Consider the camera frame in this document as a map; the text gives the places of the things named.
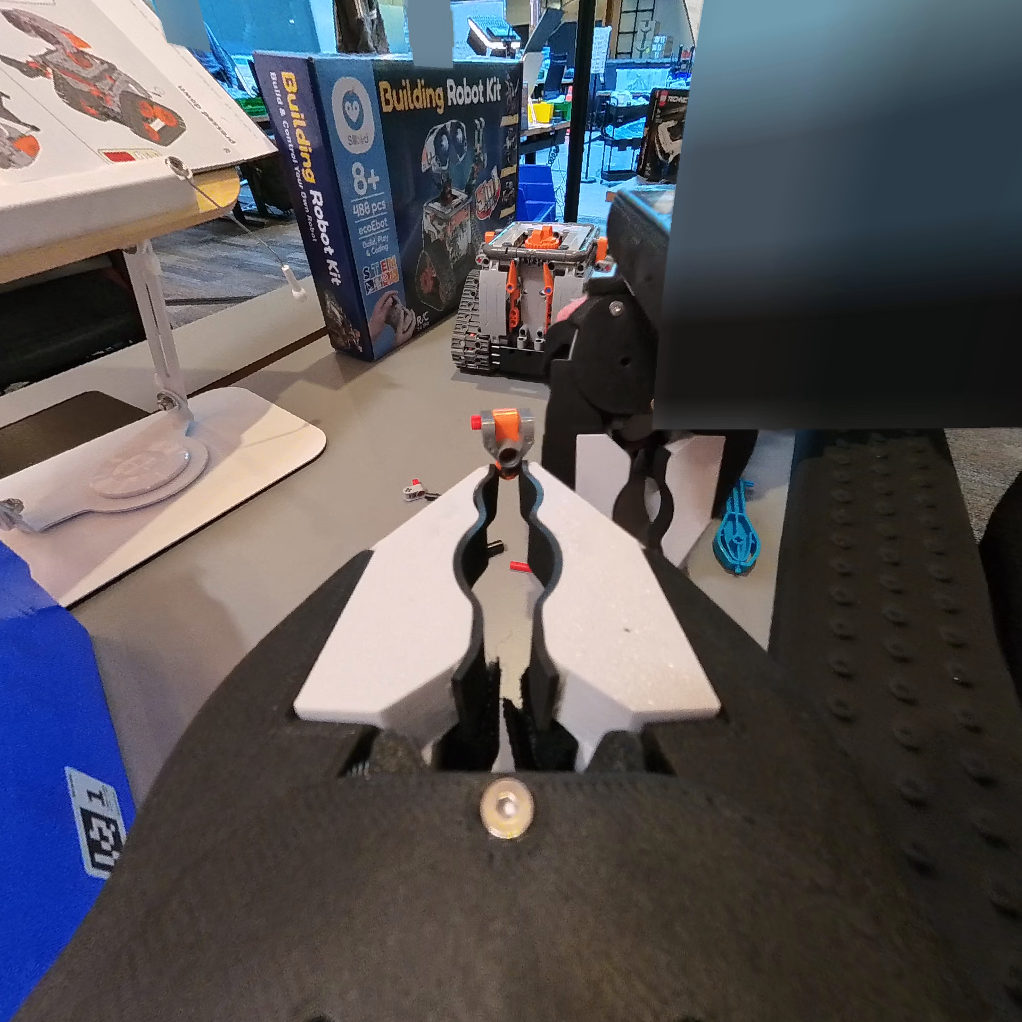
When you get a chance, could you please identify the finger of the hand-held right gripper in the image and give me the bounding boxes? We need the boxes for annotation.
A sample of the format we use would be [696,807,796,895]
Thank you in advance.
[575,431,657,549]
[649,433,728,571]

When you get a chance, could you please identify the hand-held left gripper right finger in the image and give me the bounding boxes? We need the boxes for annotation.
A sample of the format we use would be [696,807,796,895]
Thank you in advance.
[517,463,722,771]

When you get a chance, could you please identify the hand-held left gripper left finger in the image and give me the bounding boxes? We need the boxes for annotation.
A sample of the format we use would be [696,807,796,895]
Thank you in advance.
[294,467,498,755]

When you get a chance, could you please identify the dark grey connector piece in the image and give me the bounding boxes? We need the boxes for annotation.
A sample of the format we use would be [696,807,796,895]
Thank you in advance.
[481,407,538,468]

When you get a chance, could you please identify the orange connector piece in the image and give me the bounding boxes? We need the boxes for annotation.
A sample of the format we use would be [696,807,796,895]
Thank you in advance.
[491,409,520,482]

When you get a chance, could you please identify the translucent blue plastic tool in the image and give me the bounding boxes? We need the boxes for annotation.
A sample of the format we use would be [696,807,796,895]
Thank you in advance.
[713,479,762,578]

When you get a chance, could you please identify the black tracked brick robot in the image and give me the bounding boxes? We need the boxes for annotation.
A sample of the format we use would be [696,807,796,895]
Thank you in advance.
[451,222,612,376]

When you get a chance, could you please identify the blue storage crate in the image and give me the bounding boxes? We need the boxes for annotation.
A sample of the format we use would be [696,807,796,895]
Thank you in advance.
[517,163,556,223]

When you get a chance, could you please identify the black printed box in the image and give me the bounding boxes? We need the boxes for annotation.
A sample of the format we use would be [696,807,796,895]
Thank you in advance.
[639,86,689,185]

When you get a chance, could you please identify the black perforated board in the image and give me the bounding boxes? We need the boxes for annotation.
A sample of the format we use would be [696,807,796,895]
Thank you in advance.
[766,427,1022,1022]

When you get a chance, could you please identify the blue printed cardboard box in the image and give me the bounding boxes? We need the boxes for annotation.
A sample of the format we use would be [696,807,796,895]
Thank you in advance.
[254,50,524,362]

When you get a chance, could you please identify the blue plastic bin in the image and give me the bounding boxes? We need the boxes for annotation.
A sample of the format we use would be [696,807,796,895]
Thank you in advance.
[0,543,137,1022]

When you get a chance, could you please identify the white booklet holder board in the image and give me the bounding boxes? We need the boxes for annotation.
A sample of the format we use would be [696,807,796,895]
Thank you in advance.
[0,163,196,260]

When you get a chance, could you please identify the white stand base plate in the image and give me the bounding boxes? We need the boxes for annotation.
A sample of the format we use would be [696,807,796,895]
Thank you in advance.
[0,387,328,608]

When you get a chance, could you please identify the black metal post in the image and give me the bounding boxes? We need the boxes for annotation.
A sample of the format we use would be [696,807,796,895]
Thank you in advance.
[563,0,598,225]

